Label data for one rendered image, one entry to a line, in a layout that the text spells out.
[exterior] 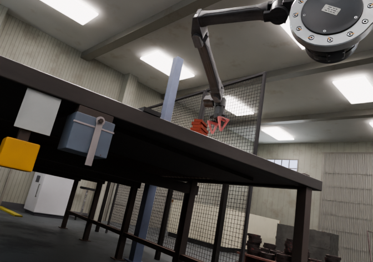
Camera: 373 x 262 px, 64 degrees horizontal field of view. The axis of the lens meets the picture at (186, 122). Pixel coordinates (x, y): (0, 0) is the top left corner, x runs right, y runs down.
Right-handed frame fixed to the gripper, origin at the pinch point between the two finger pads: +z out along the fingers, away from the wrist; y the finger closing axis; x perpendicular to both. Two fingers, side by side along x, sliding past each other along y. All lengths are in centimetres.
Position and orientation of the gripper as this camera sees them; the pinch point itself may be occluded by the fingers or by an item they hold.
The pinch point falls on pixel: (216, 131)
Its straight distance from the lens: 170.5
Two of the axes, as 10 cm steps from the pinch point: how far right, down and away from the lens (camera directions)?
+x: 9.0, 2.7, 3.5
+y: 4.1, -1.8, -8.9
